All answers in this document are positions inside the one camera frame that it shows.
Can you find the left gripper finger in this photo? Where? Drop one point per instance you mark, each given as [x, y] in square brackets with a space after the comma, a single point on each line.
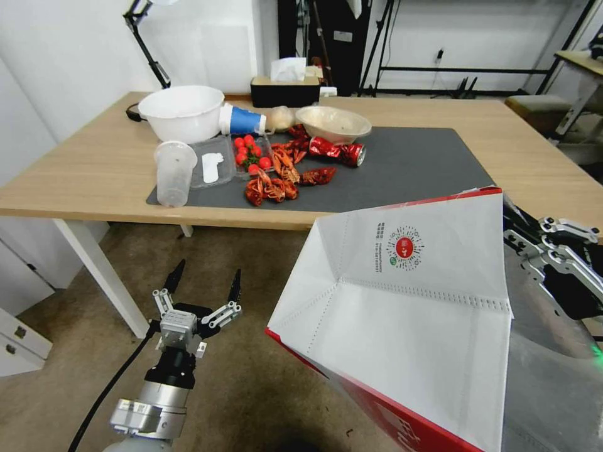
[165, 301]
[234, 294]

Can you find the small white box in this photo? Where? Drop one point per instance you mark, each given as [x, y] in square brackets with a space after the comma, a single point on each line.
[329, 92]

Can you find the black metal stand frame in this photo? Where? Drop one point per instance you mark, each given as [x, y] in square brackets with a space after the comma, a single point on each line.
[466, 70]

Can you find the red white food delivery bag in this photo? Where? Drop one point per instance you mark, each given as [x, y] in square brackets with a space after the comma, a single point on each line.
[400, 329]

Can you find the clear plastic clamshell container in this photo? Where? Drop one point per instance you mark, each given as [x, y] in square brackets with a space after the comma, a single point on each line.
[200, 165]

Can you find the wall socket with plug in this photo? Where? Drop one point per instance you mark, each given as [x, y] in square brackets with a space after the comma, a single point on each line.
[440, 54]

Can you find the beige stool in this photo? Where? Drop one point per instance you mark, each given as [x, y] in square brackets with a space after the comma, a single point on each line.
[537, 110]

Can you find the large white plastic bowl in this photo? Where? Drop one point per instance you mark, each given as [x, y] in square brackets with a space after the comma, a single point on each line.
[183, 117]

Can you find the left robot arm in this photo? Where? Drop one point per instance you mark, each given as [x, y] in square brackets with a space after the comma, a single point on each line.
[151, 414]

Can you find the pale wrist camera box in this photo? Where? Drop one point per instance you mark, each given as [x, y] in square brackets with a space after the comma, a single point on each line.
[178, 329]

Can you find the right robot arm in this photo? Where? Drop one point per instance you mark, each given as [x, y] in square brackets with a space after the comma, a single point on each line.
[556, 400]

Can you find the black fabric backdrop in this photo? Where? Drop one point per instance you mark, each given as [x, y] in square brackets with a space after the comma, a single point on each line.
[348, 61]

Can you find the white paper scrap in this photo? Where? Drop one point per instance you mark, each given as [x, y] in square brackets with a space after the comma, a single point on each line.
[212, 167]

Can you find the clear plastic cup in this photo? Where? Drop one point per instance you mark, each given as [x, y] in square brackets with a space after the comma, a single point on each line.
[174, 179]

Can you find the dark grey table mat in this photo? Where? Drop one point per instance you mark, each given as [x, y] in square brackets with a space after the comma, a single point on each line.
[400, 169]

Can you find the wooden table with white legs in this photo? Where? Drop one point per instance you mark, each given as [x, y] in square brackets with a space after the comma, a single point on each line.
[94, 165]

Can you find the black jointed lamp arm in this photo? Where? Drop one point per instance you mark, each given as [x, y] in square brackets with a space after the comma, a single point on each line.
[151, 56]

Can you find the clear plastic bowl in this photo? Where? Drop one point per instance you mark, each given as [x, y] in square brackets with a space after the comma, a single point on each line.
[330, 124]

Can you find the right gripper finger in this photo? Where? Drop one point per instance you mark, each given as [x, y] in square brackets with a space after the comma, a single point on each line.
[567, 230]
[560, 261]

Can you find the white drawer cabinet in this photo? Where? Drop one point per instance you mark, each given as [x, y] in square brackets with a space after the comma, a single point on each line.
[23, 282]

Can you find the wooden side table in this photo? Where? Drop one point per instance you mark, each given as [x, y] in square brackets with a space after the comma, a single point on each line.
[582, 61]

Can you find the crushed red drink can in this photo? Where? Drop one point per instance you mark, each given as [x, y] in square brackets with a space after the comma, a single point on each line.
[330, 149]

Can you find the black tissue box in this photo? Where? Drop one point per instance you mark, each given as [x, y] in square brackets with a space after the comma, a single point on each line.
[282, 94]

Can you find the red cooked crayfish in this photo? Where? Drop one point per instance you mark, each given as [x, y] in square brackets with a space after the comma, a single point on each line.
[289, 151]
[299, 132]
[318, 176]
[285, 169]
[282, 190]
[256, 188]

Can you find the white tissue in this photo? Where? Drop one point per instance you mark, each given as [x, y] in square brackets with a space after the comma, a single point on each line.
[287, 69]

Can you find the blue white paper cup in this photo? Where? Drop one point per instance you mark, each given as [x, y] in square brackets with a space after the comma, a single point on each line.
[245, 121]

